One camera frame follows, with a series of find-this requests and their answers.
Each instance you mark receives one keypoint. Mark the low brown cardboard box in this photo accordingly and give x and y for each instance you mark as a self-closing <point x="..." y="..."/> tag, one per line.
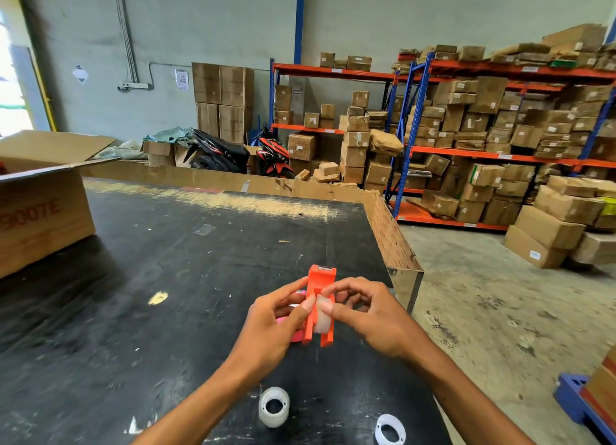
<point x="159" y="152"/>

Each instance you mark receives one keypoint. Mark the mass of stacked cardboard boxes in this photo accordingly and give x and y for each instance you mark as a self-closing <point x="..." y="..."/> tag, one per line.
<point x="505" y="117"/>

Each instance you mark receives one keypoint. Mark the white paper notice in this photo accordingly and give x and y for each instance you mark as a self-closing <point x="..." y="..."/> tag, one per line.
<point x="182" y="79"/>

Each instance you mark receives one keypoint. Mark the person's right forearm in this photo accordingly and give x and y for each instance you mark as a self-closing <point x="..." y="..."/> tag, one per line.
<point x="471" y="401"/>

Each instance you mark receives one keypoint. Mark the cardboard box with red stripe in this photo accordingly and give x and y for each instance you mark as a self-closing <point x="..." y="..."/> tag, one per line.
<point x="601" y="387"/>

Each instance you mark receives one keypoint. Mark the blue steel column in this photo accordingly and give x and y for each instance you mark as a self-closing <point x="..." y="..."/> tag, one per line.
<point x="300" y="21"/>

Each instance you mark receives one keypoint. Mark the person's left forearm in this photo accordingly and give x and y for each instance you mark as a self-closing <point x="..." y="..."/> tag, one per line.
<point x="202" y="411"/>

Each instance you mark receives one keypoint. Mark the person's right hand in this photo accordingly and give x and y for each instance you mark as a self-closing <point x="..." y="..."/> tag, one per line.
<point x="380" y="322"/>

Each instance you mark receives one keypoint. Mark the clear tape scrap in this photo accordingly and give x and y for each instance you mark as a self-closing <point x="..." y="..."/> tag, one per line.
<point x="204" y="229"/>

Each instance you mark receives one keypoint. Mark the blue plastic pallet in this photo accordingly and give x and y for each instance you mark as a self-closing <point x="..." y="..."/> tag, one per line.
<point x="570" y="396"/>

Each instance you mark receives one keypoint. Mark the bright doorway with yellow frame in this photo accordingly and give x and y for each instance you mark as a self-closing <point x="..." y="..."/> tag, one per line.
<point x="14" y="74"/>

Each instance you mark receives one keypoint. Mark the red and black scooter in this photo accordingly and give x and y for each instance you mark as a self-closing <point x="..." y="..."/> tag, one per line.
<point x="273" y="157"/>

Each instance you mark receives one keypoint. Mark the person's left thumb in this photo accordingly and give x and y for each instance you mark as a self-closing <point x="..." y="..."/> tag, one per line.
<point x="302" y="314"/>

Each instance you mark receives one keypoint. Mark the person's right thumb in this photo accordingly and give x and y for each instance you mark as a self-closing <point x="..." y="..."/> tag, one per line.
<point x="334" y="314"/>

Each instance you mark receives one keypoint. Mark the person's left hand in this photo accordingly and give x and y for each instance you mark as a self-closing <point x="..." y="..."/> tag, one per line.
<point x="262" y="334"/>

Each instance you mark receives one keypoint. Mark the grey wall conduit pipe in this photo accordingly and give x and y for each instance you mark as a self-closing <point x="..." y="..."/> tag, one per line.
<point x="126" y="31"/>

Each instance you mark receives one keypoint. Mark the yellow sticker scrap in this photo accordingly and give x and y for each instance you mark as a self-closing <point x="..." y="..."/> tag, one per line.
<point x="158" y="298"/>

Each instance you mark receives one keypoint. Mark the orange tape dispenser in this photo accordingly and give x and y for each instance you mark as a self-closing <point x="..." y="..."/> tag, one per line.
<point x="319" y="278"/>

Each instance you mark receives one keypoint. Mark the thick white tape core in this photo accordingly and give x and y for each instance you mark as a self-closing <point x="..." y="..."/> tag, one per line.
<point x="263" y="413"/>

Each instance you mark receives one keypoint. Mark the large brown cardboard box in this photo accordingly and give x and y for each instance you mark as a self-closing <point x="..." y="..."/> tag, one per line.
<point x="234" y="122"/>
<point x="236" y="84"/>
<point x="207" y="81"/>
<point x="208" y="118"/>

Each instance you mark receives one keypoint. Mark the white wall socket strip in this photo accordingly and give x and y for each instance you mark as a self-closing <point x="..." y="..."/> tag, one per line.
<point x="135" y="86"/>

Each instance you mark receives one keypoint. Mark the pile of big cardboard boxes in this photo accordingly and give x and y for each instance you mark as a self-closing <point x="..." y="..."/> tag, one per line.
<point x="548" y="228"/>

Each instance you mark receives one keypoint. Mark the thin white tape core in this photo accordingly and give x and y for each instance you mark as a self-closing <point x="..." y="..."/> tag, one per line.
<point x="380" y="423"/>

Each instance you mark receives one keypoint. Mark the diamond shaped wall sign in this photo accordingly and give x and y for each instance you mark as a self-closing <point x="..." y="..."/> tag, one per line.
<point x="80" y="74"/>

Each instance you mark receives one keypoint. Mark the open printed cardboard box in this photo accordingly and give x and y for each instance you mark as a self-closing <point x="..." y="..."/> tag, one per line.
<point x="43" y="213"/>

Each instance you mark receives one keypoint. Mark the narrow blue orange storage rack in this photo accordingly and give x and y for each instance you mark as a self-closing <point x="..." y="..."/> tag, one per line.
<point x="332" y="72"/>

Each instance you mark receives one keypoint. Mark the clear tape roll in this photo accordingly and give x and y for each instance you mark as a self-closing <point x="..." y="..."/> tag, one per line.
<point x="322" y="322"/>

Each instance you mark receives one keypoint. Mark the green tarp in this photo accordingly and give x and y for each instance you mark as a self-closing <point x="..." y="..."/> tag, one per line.
<point x="168" y="134"/>

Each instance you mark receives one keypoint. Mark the group of small cardboard boxes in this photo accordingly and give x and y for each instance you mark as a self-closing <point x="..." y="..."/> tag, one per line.
<point x="355" y="156"/>

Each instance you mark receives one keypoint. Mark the wide blue orange storage rack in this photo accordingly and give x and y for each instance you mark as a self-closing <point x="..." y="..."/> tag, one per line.
<point x="414" y="122"/>

